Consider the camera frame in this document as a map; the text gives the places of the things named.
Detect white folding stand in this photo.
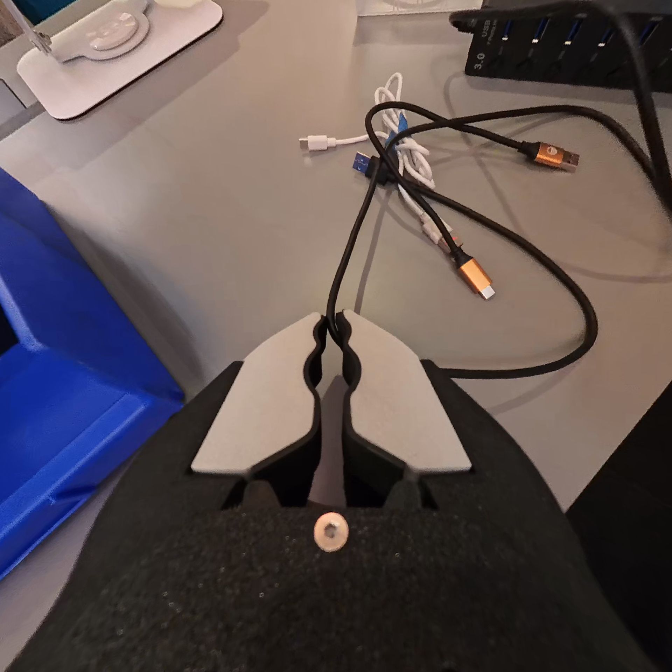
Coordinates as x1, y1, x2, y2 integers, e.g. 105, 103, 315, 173
16, 0, 224, 123

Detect thick black hub cable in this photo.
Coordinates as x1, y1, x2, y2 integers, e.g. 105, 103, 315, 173
325, 0, 672, 380

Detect black cable orange plugs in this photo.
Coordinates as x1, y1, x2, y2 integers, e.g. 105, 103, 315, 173
365, 102, 582, 302

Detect person's dark trousers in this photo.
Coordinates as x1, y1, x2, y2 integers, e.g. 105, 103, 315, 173
567, 378, 672, 672

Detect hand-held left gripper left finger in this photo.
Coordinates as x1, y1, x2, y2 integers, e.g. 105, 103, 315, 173
190, 312, 323, 478

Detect blue plastic bin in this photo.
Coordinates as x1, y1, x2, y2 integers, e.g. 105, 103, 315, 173
0, 167, 186, 581

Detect white USB cable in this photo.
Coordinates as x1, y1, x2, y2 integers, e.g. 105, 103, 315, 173
299, 72, 452, 247

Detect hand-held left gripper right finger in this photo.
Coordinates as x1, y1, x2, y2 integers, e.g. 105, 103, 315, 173
336, 309, 473, 477

